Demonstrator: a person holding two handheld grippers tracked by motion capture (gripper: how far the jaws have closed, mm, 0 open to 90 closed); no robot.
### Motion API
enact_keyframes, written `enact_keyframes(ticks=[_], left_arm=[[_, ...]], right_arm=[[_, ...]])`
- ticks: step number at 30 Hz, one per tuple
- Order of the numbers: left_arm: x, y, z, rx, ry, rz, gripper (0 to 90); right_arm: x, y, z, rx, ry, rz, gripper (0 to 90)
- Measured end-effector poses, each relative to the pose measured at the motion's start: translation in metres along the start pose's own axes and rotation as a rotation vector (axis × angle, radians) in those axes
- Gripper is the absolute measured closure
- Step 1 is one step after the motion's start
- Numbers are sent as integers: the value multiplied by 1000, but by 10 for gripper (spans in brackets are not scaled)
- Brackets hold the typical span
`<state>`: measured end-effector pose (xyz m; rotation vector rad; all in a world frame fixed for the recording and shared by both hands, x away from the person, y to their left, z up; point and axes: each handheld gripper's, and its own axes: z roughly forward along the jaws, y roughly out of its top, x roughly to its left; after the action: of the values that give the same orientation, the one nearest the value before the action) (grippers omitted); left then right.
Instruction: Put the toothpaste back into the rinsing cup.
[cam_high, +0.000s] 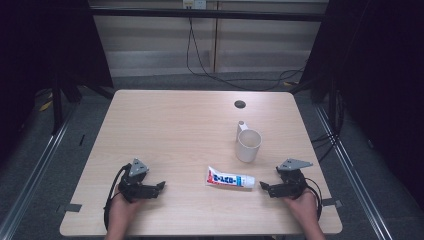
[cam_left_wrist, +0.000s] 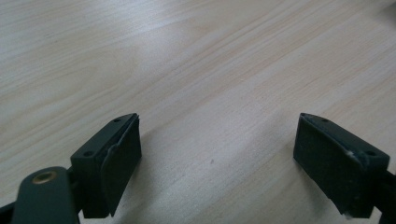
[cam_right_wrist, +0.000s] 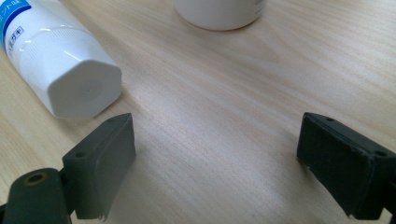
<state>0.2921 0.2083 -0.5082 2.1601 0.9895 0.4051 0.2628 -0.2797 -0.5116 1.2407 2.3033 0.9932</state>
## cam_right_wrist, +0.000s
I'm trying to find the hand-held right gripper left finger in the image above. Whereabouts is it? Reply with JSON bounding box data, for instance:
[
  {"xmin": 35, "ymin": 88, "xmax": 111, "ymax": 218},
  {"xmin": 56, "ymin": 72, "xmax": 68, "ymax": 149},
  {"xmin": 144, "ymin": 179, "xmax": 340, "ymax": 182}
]
[{"xmin": 62, "ymin": 112, "xmax": 137, "ymax": 221}]

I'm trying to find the white round container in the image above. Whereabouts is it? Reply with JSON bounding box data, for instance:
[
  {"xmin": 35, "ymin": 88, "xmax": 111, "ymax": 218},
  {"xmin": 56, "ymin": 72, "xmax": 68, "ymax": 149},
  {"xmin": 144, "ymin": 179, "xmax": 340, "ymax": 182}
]
[{"xmin": 173, "ymin": 0, "xmax": 269, "ymax": 32}]

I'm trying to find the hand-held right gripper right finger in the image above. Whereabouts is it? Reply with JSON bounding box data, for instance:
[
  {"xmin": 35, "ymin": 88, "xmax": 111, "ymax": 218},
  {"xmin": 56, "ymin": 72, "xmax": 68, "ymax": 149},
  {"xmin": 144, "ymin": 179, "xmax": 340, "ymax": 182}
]
[{"xmin": 296, "ymin": 112, "xmax": 396, "ymax": 221}]

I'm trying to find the white tube with blue label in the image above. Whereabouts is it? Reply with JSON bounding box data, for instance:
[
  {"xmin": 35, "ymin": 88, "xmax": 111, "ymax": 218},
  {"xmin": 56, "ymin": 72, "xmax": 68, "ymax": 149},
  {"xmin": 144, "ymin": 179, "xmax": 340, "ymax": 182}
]
[{"xmin": 0, "ymin": 0, "xmax": 122, "ymax": 119}]

